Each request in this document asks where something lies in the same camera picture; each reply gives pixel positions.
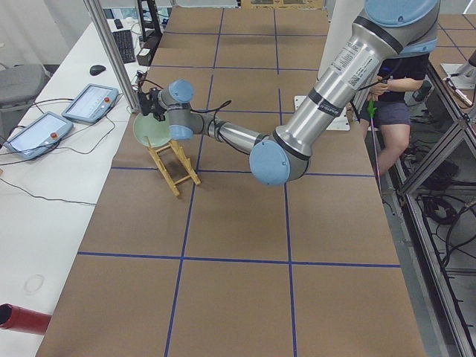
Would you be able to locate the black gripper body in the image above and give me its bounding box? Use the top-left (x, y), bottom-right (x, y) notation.
top-left (151, 102), bottom-right (166, 116)

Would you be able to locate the pale green ceramic plate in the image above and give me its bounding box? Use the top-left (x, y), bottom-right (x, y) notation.
top-left (133, 114), bottom-right (171, 148)

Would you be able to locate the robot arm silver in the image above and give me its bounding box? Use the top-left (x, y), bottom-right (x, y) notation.
top-left (150, 1), bottom-right (440, 186)

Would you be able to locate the wooden dish rack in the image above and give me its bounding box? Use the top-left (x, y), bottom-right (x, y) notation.
top-left (146, 137), bottom-right (201, 197)

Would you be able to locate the black box with label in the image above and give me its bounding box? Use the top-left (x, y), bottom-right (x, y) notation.
top-left (136, 36), bottom-right (161, 66)

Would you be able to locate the teach pendant far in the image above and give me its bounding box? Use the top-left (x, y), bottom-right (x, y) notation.
top-left (62, 83), bottom-right (119, 123)

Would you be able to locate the teach pendant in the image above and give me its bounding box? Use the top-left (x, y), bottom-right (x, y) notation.
top-left (4, 112), bottom-right (74, 159)
top-left (62, 83), bottom-right (119, 123)

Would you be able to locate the black computer mouse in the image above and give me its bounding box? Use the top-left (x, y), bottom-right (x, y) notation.
top-left (89, 65), bottom-right (106, 77)

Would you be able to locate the black keyboard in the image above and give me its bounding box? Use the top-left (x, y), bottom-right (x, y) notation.
top-left (112, 30), bottom-right (135, 63)

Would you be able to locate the teach pendant near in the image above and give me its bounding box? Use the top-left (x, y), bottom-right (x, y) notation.
top-left (4, 112), bottom-right (74, 159)

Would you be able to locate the grey office chair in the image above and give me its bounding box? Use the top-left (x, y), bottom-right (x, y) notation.
top-left (1, 64), bottom-right (50, 144)

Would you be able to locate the brown paper table cover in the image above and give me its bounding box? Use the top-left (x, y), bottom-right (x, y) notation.
top-left (35, 7), bottom-right (428, 357)

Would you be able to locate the seated person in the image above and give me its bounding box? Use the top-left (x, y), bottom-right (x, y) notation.
top-left (359, 54), bottom-right (429, 176)

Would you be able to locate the red cylinder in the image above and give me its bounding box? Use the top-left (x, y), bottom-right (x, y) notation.
top-left (1, 303), bottom-right (51, 335)

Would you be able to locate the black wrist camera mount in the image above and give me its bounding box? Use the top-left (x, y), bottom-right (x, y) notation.
top-left (138, 88), bottom-right (160, 116)

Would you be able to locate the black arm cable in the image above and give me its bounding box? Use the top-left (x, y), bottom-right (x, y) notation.
top-left (189, 99), bottom-right (234, 141)

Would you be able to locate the aluminium frame post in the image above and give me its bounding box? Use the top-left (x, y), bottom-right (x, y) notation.
top-left (83, 0), bottom-right (140, 113)

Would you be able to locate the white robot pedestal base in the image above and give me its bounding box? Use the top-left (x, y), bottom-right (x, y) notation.
top-left (295, 1), bottom-right (350, 131)

